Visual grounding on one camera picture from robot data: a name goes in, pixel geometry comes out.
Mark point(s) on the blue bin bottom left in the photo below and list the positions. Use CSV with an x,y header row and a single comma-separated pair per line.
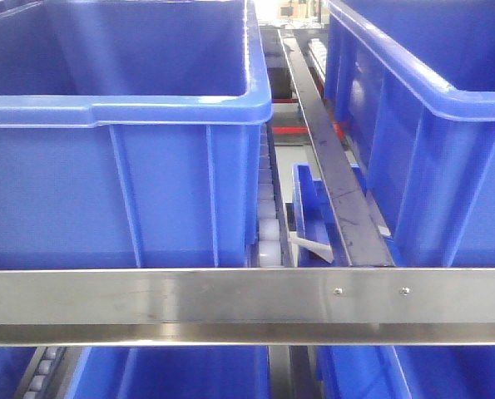
x,y
171,372

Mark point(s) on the white roller track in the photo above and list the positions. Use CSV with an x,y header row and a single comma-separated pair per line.
x,y
271,248

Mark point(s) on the blue bin bottom right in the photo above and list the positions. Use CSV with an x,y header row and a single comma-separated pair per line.
x,y
407,371

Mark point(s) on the steel divider rail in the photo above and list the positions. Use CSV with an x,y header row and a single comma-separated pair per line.
x,y
360,238

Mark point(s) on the blue bin right front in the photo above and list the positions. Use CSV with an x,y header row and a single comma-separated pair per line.
x,y
413,83

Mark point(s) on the blue bin lower level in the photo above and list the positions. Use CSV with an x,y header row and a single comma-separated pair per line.
x,y
314,220

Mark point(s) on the blue bin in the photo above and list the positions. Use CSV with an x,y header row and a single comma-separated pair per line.
x,y
413,83
129,133
171,372
407,371

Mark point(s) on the blue bin front left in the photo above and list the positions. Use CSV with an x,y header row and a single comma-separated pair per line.
x,y
129,133

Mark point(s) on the steel shelf front rail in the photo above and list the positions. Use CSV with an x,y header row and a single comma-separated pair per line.
x,y
250,306

